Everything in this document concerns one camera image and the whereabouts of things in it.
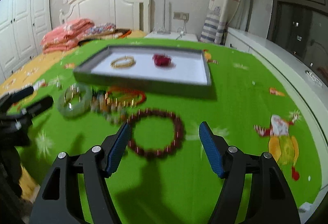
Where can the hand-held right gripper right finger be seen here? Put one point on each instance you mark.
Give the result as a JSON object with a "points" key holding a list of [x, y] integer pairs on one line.
{"points": [[210, 147]]}

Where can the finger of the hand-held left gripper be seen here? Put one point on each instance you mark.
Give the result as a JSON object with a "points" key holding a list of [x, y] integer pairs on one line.
{"points": [[38, 106], [18, 97]]}

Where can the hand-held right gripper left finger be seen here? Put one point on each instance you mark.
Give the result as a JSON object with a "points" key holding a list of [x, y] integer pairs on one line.
{"points": [[119, 147]]}

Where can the pale green jade bangle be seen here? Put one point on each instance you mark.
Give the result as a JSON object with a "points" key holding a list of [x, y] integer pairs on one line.
{"points": [[85, 101]]}

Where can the grey jewelry tray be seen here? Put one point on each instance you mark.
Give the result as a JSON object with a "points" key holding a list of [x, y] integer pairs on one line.
{"points": [[128, 78]]}

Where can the green printed tablecloth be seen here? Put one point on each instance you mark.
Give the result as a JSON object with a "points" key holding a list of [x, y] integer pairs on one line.
{"points": [[230, 111]]}

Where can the pink folded quilt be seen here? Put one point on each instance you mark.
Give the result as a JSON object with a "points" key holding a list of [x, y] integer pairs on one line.
{"points": [[64, 34]]}

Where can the white wardrobe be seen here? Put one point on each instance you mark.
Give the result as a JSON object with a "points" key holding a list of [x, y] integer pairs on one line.
{"points": [[23, 16]]}

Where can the gold bangle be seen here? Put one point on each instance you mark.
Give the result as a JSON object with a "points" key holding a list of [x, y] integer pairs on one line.
{"points": [[114, 63]]}

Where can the dark red knotted ornament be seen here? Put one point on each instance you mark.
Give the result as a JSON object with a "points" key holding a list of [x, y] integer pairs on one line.
{"points": [[161, 60]]}

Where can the patterned pillow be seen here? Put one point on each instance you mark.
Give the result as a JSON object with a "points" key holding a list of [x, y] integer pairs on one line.
{"points": [[102, 28]]}

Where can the white bed headboard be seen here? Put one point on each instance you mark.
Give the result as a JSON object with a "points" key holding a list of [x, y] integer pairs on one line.
{"points": [[102, 6]]}

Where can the white nightstand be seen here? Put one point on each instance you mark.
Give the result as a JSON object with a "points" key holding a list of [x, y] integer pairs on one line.
{"points": [[166, 36]]}

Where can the white pole stand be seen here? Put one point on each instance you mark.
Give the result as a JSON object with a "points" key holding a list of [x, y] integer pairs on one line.
{"points": [[164, 14]]}

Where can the dark window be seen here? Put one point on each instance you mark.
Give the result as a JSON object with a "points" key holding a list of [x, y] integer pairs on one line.
{"points": [[294, 21]]}

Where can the wall socket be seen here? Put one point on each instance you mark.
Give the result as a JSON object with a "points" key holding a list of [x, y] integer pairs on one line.
{"points": [[180, 16]]}

